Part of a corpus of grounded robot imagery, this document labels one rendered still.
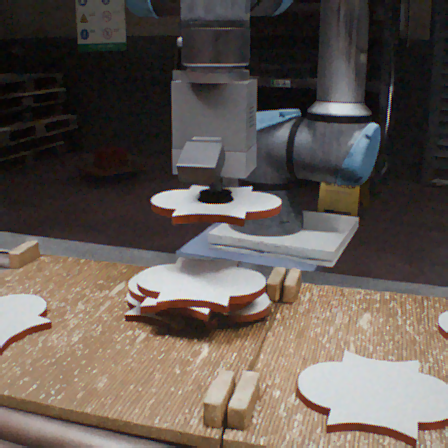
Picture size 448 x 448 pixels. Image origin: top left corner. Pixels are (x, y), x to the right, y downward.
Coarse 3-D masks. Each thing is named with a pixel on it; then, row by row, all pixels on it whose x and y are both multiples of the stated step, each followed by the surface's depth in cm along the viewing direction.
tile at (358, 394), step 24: (360, 360) 60; (312, 384) 56; (336, 384) 56; (360, 384) 56; (384, 384) 56; (408, 384) 56; (432, 384) 56; (312, 408) 54; (336, 408) 52; (360, 408) 52; (384, 408) 52; (408, 408) 52; (432, 408) 52; (384, 432) 50; (408, 432) 49
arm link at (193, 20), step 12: (180, 0) 62; (192, 0) 59; (204, 0) 59; (216, 0) 59; (228, 0) 59; (240, 0) 60; (252, 0) 64; (192, 12) 60; (204, 12) 59; (216, 12) 59; (228, 12) 59; (240, 12) 60; (192, 24) 60; (204, 24) 60; (216, 24) 60; (228, 24) 60; (240, 24) 61
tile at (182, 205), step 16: (176, 192) 72; (192, 192) 72; (240, 192) 72; (256, 192) 72; (160, 208) 67; (176, 208) 66; (192, 208) 66; (208, 208) 66; (224, 208) 66; (240, 208) 66; (256, 208) 66; (272, 208) 66; (240, 224) 63
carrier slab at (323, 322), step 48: (336, 288) 80; (288, 336) 67; (336, 336) 67; (384, 336) 67; (432, 336) 67; (288, 384) 58; (240, 432) 51; (288, 432) 51; (336, 432) 51; (432, 432) 50
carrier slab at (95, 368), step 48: (0, 288) 80; (48, 288) 80; (96, 288) 80; (48, 336) 67; (96, 336) 67; (144, 336) 67; (192, 336) 67; (240, 336) 67; (0, 384) 57; (48, 384) 58; (96, 384) 58; (144, 384) 58; (192, 384) 58; (144, 432) 52; (192, 432) 51
